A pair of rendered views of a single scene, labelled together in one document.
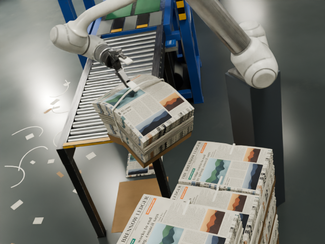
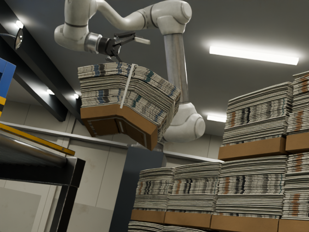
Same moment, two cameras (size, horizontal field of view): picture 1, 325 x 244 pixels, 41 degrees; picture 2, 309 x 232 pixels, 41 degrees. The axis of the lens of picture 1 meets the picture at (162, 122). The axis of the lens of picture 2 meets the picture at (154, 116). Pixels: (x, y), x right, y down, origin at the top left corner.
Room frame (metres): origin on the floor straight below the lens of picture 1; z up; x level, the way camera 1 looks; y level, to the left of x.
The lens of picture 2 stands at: (0.60, 1.41, 0.52)
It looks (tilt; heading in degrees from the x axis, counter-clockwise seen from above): 17 degrees up; 303
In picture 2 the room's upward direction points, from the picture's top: 12 degrees clockwise
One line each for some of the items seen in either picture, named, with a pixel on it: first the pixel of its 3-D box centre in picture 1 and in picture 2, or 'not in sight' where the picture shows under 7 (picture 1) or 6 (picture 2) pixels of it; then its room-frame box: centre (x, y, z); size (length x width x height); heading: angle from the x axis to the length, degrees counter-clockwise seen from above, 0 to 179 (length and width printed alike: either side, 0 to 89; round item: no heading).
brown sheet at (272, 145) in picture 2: not in sight; (289, 165); (0.92, 0.05, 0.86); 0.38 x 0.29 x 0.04; 59
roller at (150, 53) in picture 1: (124, 59); not in sight; (2.74, 0.16, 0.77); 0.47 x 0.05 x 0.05; 79
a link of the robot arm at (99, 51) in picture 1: (105, 55); (94, 43); (1.80, 0.18, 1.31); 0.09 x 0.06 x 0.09; 117
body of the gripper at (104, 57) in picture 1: (113, 61); (109, 47); (1.74, 0.15, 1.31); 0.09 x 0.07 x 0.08; 27
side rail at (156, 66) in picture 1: (157, 78); (0, 167); (2.43, -0.04, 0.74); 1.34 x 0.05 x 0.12; 169
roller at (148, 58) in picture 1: (122, 64); not in sight; (2.68, 0.17, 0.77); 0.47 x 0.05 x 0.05; 79
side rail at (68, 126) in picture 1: (84, 89); not in sight; (2.53, 0.45, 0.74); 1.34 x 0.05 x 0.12; 169
